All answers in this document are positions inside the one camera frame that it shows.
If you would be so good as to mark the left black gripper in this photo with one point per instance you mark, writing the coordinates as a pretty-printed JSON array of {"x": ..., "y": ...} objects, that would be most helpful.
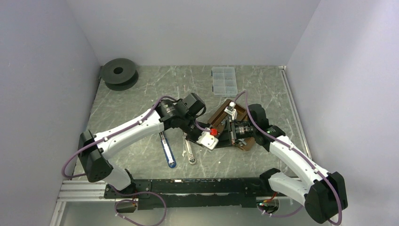
[{"x": 196, "y": 138}]

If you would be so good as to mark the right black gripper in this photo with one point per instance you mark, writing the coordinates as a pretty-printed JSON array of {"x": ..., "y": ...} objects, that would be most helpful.
[{"x": 228, "y": 135}]

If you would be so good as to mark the brown staple tray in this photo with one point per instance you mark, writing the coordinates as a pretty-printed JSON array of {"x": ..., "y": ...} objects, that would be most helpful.
[{"x": 218, "y": 121}]

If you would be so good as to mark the black beige stapler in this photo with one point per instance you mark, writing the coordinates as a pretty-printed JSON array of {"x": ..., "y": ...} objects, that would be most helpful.
[{"x": 189, "y": 151}]

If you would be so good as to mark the blue stapler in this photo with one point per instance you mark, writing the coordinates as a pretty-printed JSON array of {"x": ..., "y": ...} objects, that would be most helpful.
[{"x": 167, "y": 150}]

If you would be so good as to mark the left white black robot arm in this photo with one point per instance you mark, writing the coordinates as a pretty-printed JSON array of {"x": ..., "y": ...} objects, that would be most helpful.
[{"x": 96, "y": 150}]

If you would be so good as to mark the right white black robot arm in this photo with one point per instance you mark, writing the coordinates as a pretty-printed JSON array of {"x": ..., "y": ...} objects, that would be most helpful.
[{"x": 320, "y": 192}]

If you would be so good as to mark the clear plastic organizer box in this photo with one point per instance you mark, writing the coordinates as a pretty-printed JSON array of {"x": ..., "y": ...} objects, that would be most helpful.
[{"x": 224, "y": 81}]

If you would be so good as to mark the black filament spool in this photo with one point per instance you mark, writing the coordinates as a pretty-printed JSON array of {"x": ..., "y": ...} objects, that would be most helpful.
[{"x": 119, "y": 74}]

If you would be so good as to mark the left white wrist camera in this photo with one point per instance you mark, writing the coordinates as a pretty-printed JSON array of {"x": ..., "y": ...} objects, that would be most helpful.
[{"x": 207, "y": 140}]

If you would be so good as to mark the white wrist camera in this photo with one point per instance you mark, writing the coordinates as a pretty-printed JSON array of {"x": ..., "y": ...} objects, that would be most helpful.
[
  {"x": 231, "y": 110},
  {"x": 207, "y": 140}
]

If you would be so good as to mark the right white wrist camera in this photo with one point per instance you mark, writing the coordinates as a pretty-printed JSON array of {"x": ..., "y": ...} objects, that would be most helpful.
[{"x": 231, "y": 110}]

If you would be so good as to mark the aluminium frame rail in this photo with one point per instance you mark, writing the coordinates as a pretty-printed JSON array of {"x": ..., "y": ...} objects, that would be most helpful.
[{"x": 76, "y": 191}]

